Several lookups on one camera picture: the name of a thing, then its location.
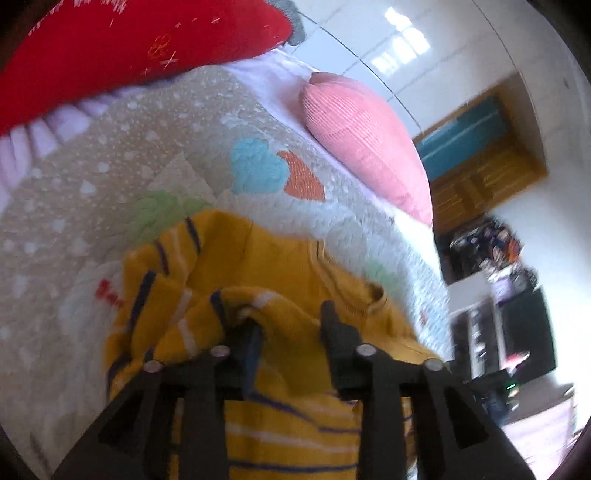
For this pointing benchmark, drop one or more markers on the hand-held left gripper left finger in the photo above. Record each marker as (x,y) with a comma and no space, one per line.
(251,350)

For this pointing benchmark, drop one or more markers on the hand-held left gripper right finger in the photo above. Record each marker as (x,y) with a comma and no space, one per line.
(333,341)

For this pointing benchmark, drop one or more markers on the yellow striped knit sweater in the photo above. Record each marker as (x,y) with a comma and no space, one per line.
(286,350)

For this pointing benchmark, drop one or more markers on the black speaker box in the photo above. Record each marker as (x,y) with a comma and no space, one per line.
(526,332)

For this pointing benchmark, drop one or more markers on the beige patterned quilt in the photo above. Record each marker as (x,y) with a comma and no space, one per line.
(138,194)

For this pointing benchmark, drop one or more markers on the pink ribbed pillow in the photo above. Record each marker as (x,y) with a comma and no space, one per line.
(369,143)

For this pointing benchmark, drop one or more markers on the wooden door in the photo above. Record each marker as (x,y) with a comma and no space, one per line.
(480,157)

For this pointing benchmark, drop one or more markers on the lavender bed sheet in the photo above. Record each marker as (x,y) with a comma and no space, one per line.
(46,129)

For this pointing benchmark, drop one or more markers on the red embroidered pillow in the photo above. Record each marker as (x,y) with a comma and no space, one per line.
(120,46)

